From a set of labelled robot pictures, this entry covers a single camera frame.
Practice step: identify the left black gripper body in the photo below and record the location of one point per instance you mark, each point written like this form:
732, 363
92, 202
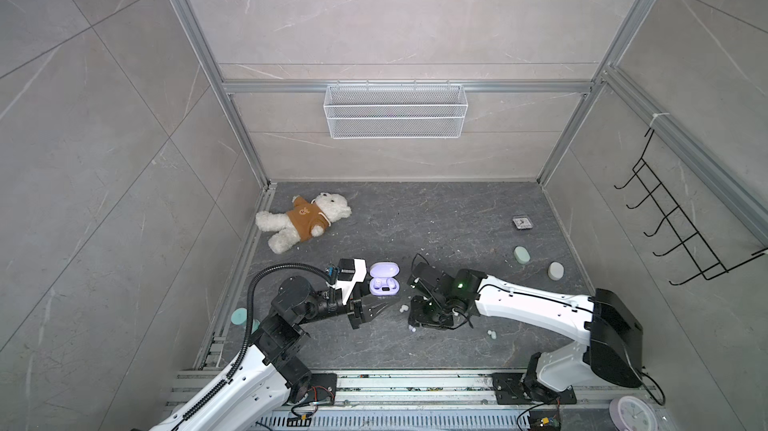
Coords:
323, 305

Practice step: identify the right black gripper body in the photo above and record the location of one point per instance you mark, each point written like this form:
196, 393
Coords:
428, 313

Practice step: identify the purple earbud charging case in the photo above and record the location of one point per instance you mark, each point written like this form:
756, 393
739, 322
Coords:
383, 279

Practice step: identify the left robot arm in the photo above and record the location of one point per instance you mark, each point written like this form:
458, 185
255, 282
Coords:
267, 372

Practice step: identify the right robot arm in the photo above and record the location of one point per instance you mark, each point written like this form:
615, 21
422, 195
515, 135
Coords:
606, 338

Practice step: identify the green earbud charging case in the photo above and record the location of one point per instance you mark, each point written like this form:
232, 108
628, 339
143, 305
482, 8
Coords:
521, 255

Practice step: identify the white earbud charging case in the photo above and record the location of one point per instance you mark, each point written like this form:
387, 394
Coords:
556, 271

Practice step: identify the white teddy bear brown shirt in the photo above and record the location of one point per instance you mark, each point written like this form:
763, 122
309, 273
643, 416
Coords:
304, 221

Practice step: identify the teal round disc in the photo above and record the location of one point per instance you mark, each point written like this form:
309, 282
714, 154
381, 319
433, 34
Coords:
239, 318

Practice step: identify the small black square box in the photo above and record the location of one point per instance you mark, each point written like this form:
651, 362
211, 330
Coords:
522, 223

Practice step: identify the pink round alarm clock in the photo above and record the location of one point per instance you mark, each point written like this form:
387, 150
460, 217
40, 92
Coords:
629, 413

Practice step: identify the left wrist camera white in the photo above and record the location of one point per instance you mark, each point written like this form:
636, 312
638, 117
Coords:
350, 272

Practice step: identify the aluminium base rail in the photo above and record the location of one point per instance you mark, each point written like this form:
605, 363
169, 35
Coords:
453, 399

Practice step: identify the white wire mesh basket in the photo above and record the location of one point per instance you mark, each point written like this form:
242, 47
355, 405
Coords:
415, 111

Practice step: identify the black wall hook rack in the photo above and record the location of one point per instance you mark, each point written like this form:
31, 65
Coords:
687, 236

